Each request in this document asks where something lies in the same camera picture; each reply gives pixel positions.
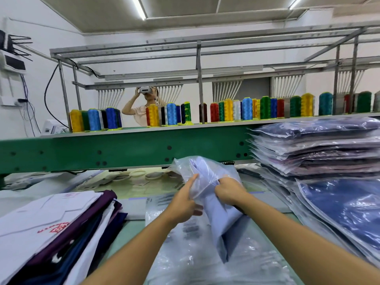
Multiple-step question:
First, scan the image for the white box device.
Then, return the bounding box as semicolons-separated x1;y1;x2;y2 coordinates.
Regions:
42;120;70;136

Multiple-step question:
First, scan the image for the wall router with antennas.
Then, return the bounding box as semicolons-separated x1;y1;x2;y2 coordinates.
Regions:
0;29;34;74

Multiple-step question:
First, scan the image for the black hanging cable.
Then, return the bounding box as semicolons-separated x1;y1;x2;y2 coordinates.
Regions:
44;63;72;129

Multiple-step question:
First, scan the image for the stack of plastic bags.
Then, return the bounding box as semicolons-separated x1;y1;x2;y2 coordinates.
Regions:
144;192;299;285

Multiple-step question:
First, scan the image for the person's left forearm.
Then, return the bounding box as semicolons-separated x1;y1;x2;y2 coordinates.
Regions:
80;213;180;285

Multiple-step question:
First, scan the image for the single clear plastic bag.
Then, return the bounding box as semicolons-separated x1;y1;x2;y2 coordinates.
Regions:
166;154;251;265
294;174;380;260

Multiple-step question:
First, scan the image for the row of coloured thread spools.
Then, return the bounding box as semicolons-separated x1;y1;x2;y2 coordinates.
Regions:
69;91;380;133

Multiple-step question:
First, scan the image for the grey metal thread rack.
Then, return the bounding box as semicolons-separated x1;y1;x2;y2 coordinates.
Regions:
50;21;380;132

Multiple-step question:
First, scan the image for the person's right hand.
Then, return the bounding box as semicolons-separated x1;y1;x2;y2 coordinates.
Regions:
214;176;254;209

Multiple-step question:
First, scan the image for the green machine beam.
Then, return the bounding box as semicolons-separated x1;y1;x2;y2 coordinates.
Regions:
0;123;257;175

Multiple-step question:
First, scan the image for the person's right forearm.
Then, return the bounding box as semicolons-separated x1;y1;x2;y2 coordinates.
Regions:
236;193;380;285

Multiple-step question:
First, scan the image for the stack of bagged garments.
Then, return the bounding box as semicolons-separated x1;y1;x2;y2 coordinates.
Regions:
249;116;380;266

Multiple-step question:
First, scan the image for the white wall socket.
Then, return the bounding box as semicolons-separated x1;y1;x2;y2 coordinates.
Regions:
2;96;30;108

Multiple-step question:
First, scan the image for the person's left hand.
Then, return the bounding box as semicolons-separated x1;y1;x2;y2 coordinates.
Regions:
161;173;204;229

